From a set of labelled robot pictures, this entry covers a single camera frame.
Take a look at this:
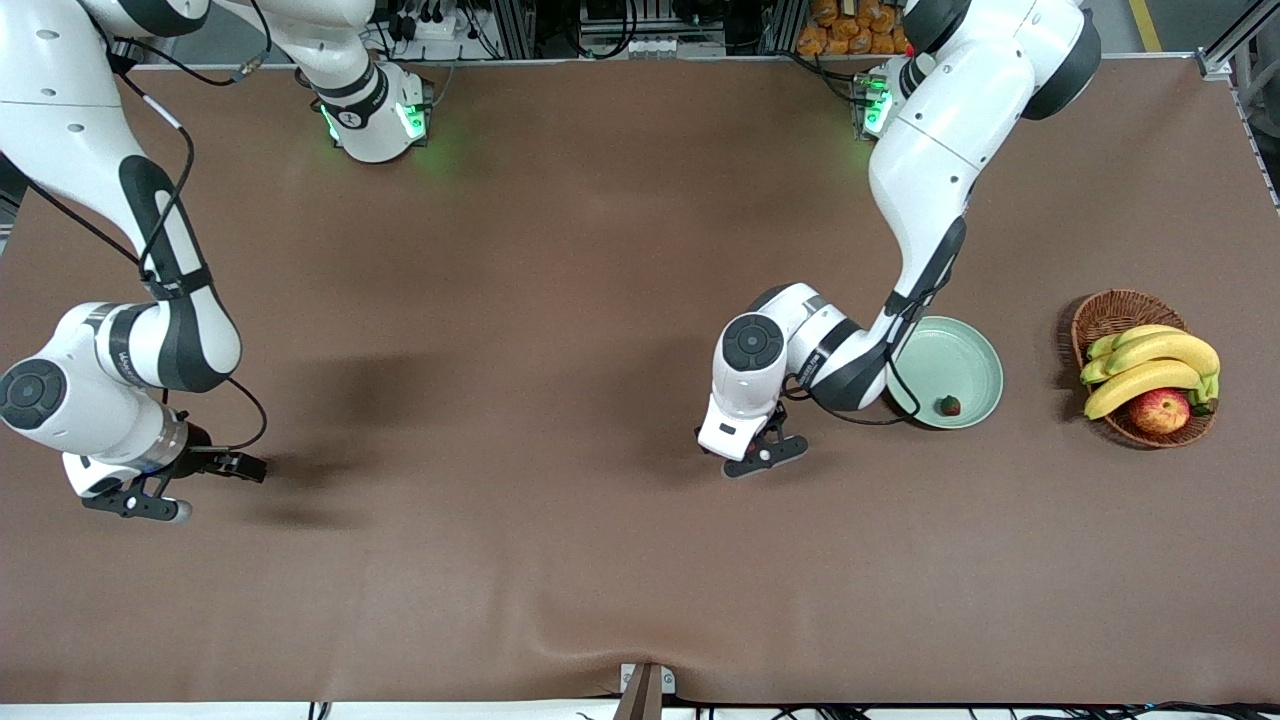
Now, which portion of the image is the light green round plate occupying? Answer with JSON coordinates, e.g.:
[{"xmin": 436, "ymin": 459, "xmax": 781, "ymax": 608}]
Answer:
[{"xmin": 885, "ymin": 316, "xmax": 1004, "ymax": 430}]

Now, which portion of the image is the brown table mat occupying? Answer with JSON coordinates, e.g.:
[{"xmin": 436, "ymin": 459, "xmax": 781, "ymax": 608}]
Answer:
[{"xmin": 0, "ymin": 55, "xmax": 1280, "ymax": 706}]

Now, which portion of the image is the yellow banana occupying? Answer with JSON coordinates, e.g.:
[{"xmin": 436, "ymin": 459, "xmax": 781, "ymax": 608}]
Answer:
[
  {"xmin": 1084, "ymin": 360, "xmax": 1221, "ymax": 421},
  {"xmin": 1087, "ymin": 324, "xmax": 1188, "ymax": 363},
  {"xmin": 1080, "ymin": 332, "xmax": 1222, "ymax": 387}
]

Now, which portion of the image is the brown wicker basket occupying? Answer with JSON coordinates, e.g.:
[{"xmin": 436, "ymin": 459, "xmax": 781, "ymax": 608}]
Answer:
[{"xmin": 1070, "ymin": 289, "xmax": 1218, "ymax": 449}]

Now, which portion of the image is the red yellow apple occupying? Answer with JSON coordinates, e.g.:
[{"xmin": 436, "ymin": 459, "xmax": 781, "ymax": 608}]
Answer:
[{"xmin": 1128, "ymin": 388, "xmax": 1191, "ymax": 435}]

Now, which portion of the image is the white terminal block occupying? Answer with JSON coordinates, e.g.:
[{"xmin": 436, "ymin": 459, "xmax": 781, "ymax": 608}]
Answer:
[{"xmin": 620, "ymin": 36, "xmax": 729, "ymax": 59}]

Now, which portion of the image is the bag of orange buns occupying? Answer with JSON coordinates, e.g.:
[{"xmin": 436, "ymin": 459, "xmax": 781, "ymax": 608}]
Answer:
[{"xmin": 797, "ymin": 0, "xmax": 913, "ymax": 57}]

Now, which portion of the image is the white power strip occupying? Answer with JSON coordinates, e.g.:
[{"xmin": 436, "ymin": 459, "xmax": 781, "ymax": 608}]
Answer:
[{"xmin": 385, "ymin": 0, "xmax": 463, "ymax": 43}]

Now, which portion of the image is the metal bracket with bar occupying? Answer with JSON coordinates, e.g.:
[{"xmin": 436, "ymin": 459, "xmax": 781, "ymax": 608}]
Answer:
[{"xmin": 612, "ymin": 662, "xmax": 677, "ymax": 720}]

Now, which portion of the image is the aluminium frame post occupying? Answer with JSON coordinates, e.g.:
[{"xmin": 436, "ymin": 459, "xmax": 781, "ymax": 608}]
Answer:
[
  {"xmin": 497, "ymin": 0, "xmax": 536, "ymax": 59},
  {"xmin": 762, "ymin": 0, "xmax": 801, "ymax": 56}
]

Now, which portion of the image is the aluminium frame strut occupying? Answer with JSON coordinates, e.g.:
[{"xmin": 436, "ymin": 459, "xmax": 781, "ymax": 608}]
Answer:
[{"xmin": 1195, "ymin": 0, "xmax": 1280, "ymax": 81}]

